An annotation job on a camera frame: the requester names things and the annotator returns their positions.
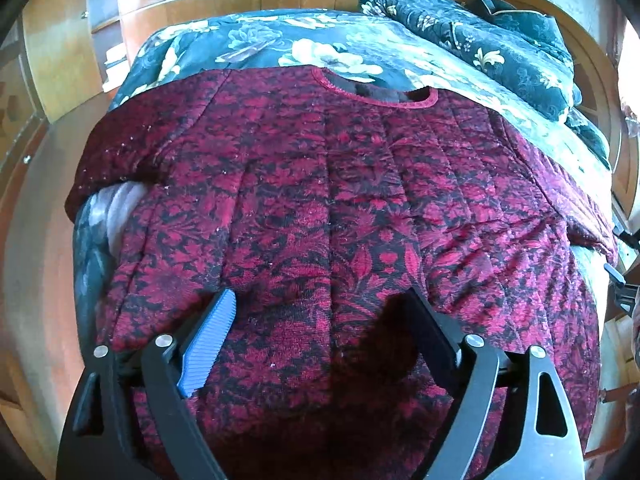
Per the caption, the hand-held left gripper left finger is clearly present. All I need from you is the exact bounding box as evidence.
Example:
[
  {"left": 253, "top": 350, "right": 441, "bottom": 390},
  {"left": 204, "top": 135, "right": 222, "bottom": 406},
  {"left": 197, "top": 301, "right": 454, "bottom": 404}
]
[{"left": 56, "top": 288, "right": 237, "bottom": 480}]

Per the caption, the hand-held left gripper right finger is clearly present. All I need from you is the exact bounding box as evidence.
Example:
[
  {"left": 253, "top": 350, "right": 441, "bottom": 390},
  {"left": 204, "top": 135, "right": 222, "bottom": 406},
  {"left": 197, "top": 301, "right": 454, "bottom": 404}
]
[{"left": 404, "top": 287, "right": 589, "bottom": 480}]

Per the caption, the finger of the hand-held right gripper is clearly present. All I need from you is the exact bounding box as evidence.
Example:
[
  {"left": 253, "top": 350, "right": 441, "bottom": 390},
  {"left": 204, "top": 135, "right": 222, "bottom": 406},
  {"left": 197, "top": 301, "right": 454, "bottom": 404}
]
[
  {"left": 612, "top": 224, "right": 640, "bottom": 250},
  {"left": 603, "top": 262, "right": 640, "bottom": 322}
]

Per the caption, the red floral knit sweater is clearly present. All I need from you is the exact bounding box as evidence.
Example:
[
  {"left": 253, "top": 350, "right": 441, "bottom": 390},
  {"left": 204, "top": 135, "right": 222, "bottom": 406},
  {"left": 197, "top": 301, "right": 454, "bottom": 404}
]
[{"left": 65, "top": 66, "right": 619, "bottom": 480}]

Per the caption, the brown wooden furniture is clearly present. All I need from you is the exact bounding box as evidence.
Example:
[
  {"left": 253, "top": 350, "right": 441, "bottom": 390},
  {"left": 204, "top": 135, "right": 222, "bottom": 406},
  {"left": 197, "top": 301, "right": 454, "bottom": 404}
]
[{"left": 584, "top": 380, "right": 640, "bottom": 462}]

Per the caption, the wooden headboard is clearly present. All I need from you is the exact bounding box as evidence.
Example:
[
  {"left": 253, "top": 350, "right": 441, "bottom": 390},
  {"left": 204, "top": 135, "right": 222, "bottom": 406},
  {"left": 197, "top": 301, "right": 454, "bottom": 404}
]
[{"left": 429, "top": 0, "right": 633, "bottom": 206}]

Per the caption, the white cloth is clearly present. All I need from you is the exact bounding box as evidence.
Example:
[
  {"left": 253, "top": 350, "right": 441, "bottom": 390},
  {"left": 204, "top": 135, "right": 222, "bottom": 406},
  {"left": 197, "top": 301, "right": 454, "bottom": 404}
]
[{"left": 102, "top": 182, "right": 151, "bottom": 256}]

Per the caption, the teal floral quilt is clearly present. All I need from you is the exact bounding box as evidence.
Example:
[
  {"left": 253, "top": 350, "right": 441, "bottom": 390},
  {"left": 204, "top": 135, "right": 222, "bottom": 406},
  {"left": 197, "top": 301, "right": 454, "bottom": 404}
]
[{"left": 359, "top": 0, "right": 614, "bottom": 171}]

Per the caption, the teal floral bedsheet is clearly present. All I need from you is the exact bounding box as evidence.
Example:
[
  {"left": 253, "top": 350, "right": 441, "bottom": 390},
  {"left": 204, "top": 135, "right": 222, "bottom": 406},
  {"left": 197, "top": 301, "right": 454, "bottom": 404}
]
[{"left": 72, "top": 7, "right": 621, "bottom": 341}]

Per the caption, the wooden wardrobe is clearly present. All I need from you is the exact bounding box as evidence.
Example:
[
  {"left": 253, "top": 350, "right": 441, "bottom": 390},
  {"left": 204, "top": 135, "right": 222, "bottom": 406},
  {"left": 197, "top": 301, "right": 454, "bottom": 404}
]
[{"left": 0, "top": 0, "right": 373, "bottom": 128}]

